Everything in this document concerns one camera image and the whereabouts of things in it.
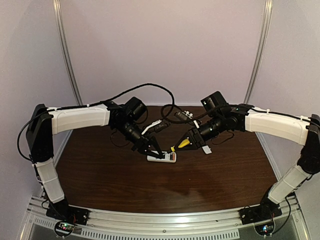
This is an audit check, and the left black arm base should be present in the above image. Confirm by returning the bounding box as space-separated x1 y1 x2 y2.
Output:
46 198 90 226

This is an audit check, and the right aluminium corner post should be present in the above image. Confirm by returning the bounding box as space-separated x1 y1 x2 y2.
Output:
243 0 273 104

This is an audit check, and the left black camera cable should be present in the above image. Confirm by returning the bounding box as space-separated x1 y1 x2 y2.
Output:
99 83 176 111

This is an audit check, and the yellow handled screwdriver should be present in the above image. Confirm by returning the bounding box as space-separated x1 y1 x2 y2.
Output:
165 138 192 154

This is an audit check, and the white battery cover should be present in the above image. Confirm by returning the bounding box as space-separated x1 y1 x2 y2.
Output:
202 145 212 155

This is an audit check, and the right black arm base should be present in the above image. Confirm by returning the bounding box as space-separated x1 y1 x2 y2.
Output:
238 196 282 225

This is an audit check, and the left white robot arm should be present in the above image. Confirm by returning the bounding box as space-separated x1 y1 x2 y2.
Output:
25 97 164 204

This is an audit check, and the circuit board with leds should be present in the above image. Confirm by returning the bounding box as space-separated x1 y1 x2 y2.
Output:
53 221 75 238
254 221 275 237

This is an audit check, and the right black camera cable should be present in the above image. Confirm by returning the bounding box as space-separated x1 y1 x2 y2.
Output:
161 103 226 125

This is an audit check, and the right circuit board with leds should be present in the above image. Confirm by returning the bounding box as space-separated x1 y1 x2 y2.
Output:
254 221 275 237

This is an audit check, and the left circuit board with leds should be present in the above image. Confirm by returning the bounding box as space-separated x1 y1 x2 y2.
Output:
53 221 75 238

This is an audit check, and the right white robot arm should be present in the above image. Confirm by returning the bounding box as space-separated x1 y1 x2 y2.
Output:
170 91 320 205

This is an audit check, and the aluminium front rail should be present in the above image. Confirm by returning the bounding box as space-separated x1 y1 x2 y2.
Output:
18 196 311 240

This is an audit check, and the black camera cable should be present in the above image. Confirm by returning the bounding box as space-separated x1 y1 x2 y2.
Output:
161 103 226 125
99 83 176 111

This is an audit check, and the aluminium corner post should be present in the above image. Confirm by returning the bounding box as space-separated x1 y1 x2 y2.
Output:
52 0 83 105
243 0 273 104

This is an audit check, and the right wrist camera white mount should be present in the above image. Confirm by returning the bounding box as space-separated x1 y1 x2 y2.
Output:
174 110 202 126

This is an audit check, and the white remote control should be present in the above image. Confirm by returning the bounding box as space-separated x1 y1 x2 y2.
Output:
147 152 177 163

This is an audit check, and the left aluminium corner post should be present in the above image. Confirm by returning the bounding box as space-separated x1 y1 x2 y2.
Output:
52 0 83 105

